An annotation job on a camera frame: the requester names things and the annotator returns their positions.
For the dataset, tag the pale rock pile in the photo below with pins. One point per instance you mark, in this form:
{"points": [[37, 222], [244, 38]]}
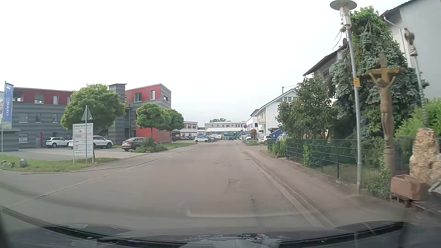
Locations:
{"points": [[425, 155]]}

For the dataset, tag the grey pavement with grass verge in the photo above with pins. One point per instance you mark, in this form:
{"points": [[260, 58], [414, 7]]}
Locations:
{"points": [[137, 160]]}

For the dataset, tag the blue banner flag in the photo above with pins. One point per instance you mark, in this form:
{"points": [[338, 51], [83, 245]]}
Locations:
{"points": [[7, 105]]}

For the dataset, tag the paved car park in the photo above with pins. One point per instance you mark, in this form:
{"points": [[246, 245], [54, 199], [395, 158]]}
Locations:
{"points": [[69, 152]]}

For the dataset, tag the grey and red building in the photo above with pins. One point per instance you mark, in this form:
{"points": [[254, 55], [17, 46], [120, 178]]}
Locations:
{"points": [[38, 117]]}

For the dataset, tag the grey lamp post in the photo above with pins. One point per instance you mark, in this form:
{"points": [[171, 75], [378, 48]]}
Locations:
{"points": [[351, 86]]}

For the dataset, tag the white gabled house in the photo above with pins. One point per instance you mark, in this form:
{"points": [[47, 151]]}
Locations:
{"points": [[272, 113]]}

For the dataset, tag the white house with grey roof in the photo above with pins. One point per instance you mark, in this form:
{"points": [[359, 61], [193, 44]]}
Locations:
{"points": [[418, 34]]}

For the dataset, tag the leafy green tree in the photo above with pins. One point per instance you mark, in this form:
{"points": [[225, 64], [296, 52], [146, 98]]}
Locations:
{"points": [[306, 110]]}

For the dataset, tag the white suv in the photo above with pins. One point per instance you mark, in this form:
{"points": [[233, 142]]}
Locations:
{"points": [[101, 141]]}

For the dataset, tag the grey paved pavement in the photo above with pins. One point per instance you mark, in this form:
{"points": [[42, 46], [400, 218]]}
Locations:
{"points": [[310, 186]]}

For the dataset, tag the grey asphalt road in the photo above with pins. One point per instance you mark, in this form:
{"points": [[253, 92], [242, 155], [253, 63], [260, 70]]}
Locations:
{"points": [[206, 179]]}

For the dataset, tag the white car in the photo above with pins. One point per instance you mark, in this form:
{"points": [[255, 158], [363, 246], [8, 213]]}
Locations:
{"points": [[57, 142], [265, 138]]}

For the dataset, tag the stone planter trough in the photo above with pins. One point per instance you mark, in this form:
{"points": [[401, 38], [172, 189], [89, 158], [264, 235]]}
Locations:
{"points": [[408, 187]]}

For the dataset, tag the bird figure on pole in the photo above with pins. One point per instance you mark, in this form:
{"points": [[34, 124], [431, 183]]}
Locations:
{"points": [[413, 69]]}

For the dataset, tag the green metal fence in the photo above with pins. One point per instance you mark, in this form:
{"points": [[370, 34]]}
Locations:
{"points": [[327, 155]]}

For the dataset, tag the red and white building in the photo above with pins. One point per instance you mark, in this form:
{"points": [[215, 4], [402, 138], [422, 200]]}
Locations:
{"points": [[189, 129]]}

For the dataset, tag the low green bushes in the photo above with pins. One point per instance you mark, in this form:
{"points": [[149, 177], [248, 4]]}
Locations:
{"points": [[150, 147]]}

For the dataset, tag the white low building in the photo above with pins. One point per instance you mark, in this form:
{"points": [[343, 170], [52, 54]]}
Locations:
{"points": [[224, 128]]}

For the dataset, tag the triangular road sign on post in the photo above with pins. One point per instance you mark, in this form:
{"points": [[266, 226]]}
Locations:
{"points": [[86, 115]]}

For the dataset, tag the dark grey car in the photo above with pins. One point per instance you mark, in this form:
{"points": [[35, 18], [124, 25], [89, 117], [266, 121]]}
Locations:
{"points": [[132, 143]]}

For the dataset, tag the car's own bonnet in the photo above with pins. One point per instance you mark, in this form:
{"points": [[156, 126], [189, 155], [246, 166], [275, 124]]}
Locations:
{"points": [[220, 237]]}

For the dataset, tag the round green tree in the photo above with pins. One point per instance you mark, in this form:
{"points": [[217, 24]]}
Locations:
{"points": [[93, 106], [175, 120], [150, 116]]}

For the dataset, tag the light green bush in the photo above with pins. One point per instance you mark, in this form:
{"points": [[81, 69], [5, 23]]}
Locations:
{"points": [[422, 119]]}

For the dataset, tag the row of parked cars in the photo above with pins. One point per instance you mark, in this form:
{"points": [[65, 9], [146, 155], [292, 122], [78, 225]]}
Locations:
{"points": [[203, 138]]}

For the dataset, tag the grass verge with stones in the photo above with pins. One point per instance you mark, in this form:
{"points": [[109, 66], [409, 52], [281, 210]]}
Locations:
{"points": [[51, 164]]}

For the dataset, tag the large blue-green conifer tree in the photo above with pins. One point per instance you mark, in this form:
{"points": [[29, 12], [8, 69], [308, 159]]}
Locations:
{"points": [[372, 69]]}

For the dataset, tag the wooden crucifix statue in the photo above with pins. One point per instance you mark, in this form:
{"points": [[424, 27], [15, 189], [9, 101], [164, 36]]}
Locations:
{"points": [[386, 100]]}

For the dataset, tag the white information board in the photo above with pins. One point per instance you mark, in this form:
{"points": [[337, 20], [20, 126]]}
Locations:
{"points": [[83, 140]]}

